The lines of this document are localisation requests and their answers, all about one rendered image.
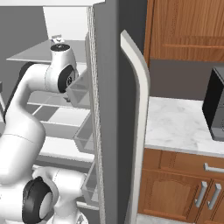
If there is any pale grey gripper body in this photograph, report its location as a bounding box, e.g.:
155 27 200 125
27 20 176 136
51 34 63 44

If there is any grey fridge shelf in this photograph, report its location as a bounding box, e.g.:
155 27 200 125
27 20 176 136
5 38 88 65

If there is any clear fridge door bin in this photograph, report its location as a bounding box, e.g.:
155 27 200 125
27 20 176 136
80 162 100 208
73 111 96 155
66 67 92 110

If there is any grey fridge door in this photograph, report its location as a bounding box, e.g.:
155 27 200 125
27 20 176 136
85 0 149 224

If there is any white fridge shelf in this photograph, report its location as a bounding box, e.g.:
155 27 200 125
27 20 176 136
34 136 95 170
26 90 94 141

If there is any black microwave oven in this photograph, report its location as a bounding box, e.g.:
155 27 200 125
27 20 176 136
201 66 224 143

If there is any wooden drawer front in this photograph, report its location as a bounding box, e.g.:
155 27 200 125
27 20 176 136
142 147 224 182

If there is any wooden cupboard door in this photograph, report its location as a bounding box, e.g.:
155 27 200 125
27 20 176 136
194 178 224 224
137 168 210 224

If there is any white curved fridge door handle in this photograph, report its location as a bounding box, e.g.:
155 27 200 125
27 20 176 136
120 29 151 224

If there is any wooden wall cupboard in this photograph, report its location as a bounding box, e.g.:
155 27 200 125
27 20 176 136
143 0 224 67

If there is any silver drawer handle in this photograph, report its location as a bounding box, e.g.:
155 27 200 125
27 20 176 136
203 162 224 174

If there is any silver cupboard door handle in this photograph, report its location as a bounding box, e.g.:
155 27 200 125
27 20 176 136
206 182 223 211
194 180 209 209

